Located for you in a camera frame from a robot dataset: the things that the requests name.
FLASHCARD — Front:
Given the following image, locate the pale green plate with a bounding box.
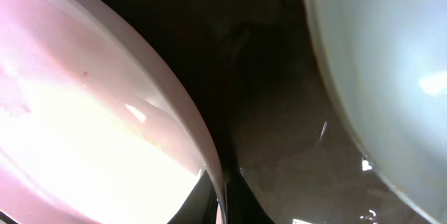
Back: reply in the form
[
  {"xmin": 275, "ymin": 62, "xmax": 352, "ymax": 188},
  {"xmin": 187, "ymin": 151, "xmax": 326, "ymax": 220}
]
[{"xmin": 305, "ymin": 0, "xmax": 446, "ymax": 223}]

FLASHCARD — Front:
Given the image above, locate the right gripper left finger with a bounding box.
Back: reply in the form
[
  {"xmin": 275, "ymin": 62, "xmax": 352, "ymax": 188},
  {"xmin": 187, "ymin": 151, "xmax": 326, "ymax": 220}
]
[{"xmin": 168, "ymin": 171, "xmax": 218, "ymax": 224}]

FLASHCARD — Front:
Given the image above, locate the brown plastic serving tray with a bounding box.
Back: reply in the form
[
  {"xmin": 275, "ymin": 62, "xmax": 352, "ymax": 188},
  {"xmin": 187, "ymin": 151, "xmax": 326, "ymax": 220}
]
[{"xmin": 62, "ymin": 0, "xmax": 434, "ymax": 224}]

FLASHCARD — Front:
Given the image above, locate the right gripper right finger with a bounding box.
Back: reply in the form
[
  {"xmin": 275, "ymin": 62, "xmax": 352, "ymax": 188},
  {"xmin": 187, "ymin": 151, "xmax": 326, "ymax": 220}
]
[{"xmin": 226, "ymin": 170, "xmax": 274, "ymax": 224}]

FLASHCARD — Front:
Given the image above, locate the white plate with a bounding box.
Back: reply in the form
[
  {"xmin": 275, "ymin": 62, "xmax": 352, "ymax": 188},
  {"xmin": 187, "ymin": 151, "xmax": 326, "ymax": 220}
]
[{"xmin": 1, "ymin": 0, "xmax": 227, "ymax": 223}]

